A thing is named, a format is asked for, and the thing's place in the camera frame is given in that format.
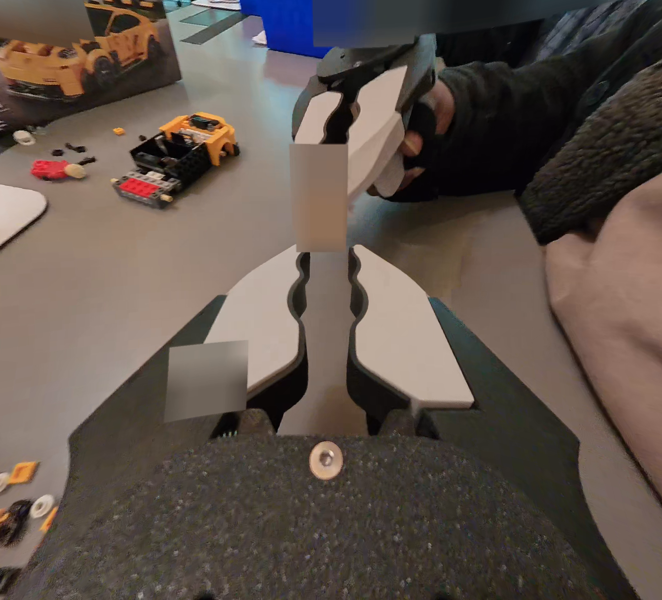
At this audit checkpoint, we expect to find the beige shirt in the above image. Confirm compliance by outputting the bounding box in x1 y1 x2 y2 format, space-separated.
543 186 662 494

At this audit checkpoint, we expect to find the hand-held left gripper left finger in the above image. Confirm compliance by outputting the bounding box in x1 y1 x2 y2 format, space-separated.
204 247 309 398

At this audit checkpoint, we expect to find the person's right hand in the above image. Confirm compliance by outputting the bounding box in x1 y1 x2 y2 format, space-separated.
401 79 457 186

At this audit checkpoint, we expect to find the white oval tray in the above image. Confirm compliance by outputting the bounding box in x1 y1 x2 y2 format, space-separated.
0 184 48 249

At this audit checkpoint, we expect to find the person's right forearm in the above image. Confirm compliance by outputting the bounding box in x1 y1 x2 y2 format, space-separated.
434 0 662 203

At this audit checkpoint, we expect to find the dark fleece jacket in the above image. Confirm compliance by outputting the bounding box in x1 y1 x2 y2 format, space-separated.
517 62 662 247

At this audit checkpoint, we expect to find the partly built lego car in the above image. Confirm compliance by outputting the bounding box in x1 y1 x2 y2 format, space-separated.
111 113 241 209

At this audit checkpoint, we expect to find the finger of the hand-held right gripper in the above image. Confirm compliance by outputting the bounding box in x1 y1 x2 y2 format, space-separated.
294 92 346 147
347 66 409 203

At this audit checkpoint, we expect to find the cluster of small lego parts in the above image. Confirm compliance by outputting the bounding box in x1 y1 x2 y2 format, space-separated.
0 460 59 585

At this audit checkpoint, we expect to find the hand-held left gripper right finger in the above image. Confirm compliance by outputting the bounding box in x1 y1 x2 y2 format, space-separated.
348 244 475 409

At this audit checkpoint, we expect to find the red lego minifigure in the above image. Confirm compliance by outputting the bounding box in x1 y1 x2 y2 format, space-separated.
31 159 88 182

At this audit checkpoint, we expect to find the lego car box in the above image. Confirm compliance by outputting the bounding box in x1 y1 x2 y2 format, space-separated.
0 0 183 134

